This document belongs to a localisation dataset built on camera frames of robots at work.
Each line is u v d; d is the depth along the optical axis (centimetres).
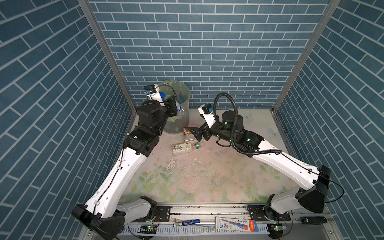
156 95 53
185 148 93
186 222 70
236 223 71
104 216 36
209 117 56
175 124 105
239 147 50
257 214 74
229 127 50
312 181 41
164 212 74
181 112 72
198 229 71
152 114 44
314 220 71
